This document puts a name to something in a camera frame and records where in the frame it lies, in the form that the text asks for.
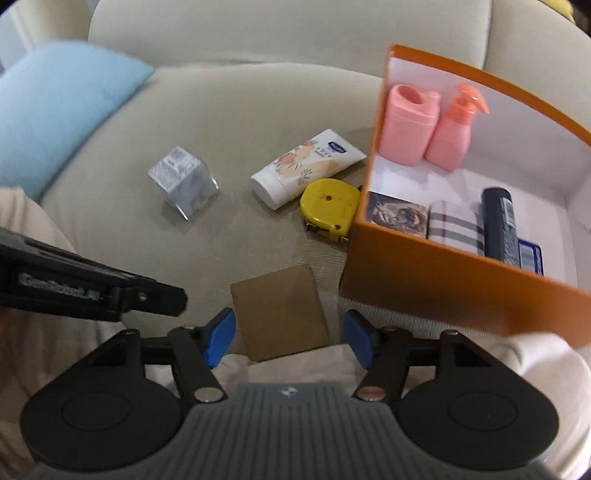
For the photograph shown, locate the orange cardboard box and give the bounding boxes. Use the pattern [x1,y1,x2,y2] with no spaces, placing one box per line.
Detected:
[339,44,591,350]

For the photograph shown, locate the pink pump bottle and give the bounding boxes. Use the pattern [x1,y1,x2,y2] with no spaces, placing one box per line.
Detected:
[425,83,490,172]

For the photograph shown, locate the white lotion tube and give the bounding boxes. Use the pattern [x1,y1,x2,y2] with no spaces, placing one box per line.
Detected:
[250,129,368,211]

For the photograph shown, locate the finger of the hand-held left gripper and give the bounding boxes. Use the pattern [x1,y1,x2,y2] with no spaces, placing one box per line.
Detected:
[119,279,188,319]

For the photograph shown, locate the light blue pillow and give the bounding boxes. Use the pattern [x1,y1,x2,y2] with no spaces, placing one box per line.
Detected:
[0,41,155,201]

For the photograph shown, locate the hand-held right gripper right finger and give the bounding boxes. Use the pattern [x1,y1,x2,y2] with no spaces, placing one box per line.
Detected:
[342,309,509,402]

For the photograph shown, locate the dark spray can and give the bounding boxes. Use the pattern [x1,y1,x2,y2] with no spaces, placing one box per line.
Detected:
[480,187,520,267]

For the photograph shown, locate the plaid case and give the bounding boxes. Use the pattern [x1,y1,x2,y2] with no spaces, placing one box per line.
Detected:
[427,200,485,257]

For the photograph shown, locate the yellow pillow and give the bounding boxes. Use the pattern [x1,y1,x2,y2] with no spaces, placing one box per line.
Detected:
[545,0,577,23]

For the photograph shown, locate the illustrated card box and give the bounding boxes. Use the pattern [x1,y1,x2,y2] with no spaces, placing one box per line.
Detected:
[367,191,428,238]

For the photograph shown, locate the blue and white small box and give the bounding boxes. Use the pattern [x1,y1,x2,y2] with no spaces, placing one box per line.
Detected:
[517,237,544,276]

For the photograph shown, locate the clear plastic box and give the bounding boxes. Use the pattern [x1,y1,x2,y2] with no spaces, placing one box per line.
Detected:
[148,146,219,221]

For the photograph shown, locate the yellow tape measure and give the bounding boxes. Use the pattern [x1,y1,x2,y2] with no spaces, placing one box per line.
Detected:
[299,179,363,249]

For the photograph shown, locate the pink heart-shaped bottle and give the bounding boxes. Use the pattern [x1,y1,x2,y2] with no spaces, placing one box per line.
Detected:
[379,84,441,167]

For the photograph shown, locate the brown box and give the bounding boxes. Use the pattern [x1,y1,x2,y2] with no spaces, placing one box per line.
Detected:
[230,264,331,363]

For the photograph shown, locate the beige sofa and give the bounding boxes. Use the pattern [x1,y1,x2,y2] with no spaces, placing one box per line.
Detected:
[0,0,591,342]

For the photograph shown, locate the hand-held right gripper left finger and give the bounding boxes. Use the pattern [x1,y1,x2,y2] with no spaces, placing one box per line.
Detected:
[88,308,237,403]

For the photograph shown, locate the person's beige trousers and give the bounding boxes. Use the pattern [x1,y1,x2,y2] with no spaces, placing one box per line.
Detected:
[0,187,591,480]

